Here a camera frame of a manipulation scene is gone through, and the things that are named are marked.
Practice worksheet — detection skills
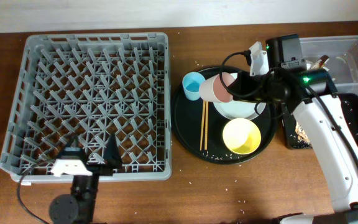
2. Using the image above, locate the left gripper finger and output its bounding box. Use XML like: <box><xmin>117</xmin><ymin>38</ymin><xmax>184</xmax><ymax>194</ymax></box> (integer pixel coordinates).
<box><xmin>64</xmin><ymin>135</ymin><xmax>79</xmax><ymax>149</ymax></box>
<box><xmin>103</xmin><ymin>133</ymin><xmax>122</xmax><ymax>165</ymax></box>

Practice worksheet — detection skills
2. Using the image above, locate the peanut shells and rice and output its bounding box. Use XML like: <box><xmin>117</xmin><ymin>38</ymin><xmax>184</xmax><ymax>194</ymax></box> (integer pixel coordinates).
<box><xmin>295</xmin><ymin>122</ymin><xmax>310</xmax><ymax>145</ymax></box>

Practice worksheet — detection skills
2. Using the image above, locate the pink plastic cup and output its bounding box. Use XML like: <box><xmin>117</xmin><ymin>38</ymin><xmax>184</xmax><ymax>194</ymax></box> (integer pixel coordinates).
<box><xmin>199</xmin><ymin>74</ymin><xmax>233</xmax><ymax>103</ymax></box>

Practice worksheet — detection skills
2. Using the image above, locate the gold foil wrapper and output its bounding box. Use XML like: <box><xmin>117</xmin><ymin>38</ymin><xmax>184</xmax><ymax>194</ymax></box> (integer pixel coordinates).
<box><xmin>310</xmin><ymin>55</ymin><xmax>329</xmax><ymax>70</ymax></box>

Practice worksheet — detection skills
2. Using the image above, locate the yellow bowl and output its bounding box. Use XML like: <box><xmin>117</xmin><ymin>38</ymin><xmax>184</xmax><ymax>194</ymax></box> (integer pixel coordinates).
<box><xmin>222</xmin><ymin>118</ymin><xmax>262</xmax><ymax>155</ymax></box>

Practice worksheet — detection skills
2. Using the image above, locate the light blue plastic cup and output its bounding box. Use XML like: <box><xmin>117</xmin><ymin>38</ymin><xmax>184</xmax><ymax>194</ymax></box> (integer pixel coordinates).
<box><xmin>182</xmin><ymin>72</ymin><xmax>205</xmax><ymax>101</ymax></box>

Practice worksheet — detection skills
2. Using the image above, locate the white tissue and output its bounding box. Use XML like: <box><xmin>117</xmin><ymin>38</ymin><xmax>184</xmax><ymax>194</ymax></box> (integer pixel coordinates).
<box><xmin>306</xmin><ymin>60</ymin><xmax>320</xmax><ymax>70</ymax></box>

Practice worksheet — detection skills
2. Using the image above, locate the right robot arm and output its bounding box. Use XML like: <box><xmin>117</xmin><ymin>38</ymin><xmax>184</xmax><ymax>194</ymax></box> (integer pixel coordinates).
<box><xmin>225</xmin><ymin>34</ymin><xmax>358</xmax><ymax>223</ymax></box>

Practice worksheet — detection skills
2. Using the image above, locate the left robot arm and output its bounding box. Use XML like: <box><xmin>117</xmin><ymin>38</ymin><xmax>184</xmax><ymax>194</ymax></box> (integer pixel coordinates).
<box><xmin>48</xmin><ymin>134</ymin><xmax>122</xmax><ymax>223</ymax></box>

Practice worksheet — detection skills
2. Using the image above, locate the grey dishwasher rack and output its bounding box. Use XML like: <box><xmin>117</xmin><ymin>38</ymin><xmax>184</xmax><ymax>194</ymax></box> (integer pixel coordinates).
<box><xmin>0</xmin><ymin>32</ymin><xmax>172</xmax><ymax>185</ymax></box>

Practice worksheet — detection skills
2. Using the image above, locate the clear plastic waste bin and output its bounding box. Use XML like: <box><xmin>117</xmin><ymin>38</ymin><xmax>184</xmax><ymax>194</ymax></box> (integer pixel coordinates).
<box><xmin>300</xmin><ymin>35</ymin><xmax>358</xmax><ymax>95</ymax></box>

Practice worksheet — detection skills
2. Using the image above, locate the black rectangular waste bin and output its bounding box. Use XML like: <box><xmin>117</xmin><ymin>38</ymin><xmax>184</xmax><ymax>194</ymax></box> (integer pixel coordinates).
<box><xmin>281</xmin><ymin>93</ymin><xmax>358</xmax><ymax>149</ymax></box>

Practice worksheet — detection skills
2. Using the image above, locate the white round plate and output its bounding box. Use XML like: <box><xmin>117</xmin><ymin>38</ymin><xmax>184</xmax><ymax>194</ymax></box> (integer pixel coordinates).
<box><xmin>212</xmin><ymin>75</ymin><xmax>258</xmax><ymax>120</ymax></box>

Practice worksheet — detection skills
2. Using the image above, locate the right wooden chopstick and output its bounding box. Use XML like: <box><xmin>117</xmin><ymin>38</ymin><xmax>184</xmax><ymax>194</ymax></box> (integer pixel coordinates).
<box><xmin>204</xmin><ymin>101</ymin><xmax>209</xmax><ymax>151</ymax></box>

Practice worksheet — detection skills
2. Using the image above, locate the wooden chopstick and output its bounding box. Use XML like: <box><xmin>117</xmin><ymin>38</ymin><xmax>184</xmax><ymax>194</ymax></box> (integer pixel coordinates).
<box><xmin>204</xmin><ymin>101</ymin><xmax>209</xmax><ymax>151</ymax></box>
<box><xmin>200</xmin><ymin>101</ymin><xmax>206</xmax><ymax>151</ymax></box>

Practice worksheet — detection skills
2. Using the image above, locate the left wooden chopstick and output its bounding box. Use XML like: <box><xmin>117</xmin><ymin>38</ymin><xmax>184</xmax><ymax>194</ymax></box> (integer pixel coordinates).
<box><xmin>200</xmin><ymin>101</ymin><xmax>206</xmax><ymax>151</ymax></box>

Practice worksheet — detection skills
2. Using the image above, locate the round black tray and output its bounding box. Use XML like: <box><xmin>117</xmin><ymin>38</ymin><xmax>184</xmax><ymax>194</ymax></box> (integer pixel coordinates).
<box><xmin>171</xmin><ymin>85</ymin><xmax>278</xmax><ymax>165</ymax></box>

